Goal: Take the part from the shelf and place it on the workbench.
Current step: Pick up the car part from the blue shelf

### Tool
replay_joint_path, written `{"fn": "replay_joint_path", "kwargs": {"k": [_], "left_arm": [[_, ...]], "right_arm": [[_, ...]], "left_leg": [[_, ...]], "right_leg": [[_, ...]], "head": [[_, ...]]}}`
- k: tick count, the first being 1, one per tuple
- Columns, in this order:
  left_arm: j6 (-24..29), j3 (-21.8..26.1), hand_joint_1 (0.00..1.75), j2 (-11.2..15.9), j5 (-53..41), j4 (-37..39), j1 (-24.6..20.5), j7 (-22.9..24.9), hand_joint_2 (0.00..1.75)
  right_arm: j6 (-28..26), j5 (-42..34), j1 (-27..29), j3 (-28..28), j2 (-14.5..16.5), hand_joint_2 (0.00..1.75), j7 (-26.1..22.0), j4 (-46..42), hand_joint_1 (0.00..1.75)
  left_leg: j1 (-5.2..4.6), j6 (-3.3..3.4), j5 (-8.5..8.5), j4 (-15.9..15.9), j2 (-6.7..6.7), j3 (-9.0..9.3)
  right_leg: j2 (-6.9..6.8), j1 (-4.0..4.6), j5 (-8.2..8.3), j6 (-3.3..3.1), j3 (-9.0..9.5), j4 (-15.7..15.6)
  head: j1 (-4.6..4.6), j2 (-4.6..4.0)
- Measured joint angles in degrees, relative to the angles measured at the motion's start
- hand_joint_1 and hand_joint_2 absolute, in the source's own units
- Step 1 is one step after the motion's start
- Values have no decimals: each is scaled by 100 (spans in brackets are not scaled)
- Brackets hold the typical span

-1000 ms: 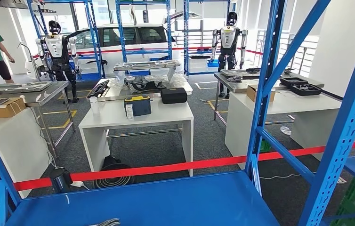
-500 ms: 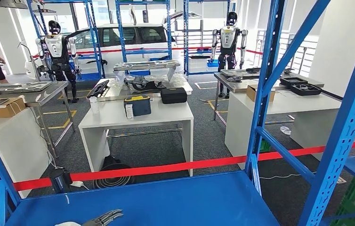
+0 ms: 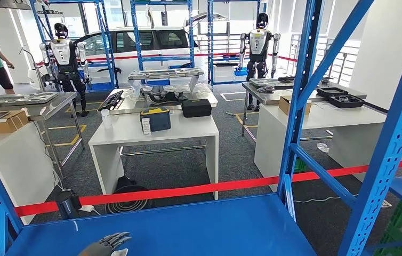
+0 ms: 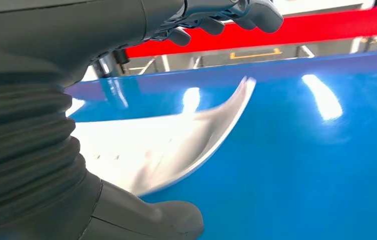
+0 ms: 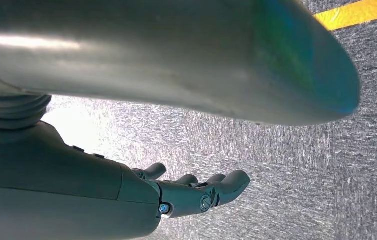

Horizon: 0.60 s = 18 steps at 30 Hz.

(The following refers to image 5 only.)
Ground yellow floor tape strip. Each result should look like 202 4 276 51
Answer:
313 0 377 32

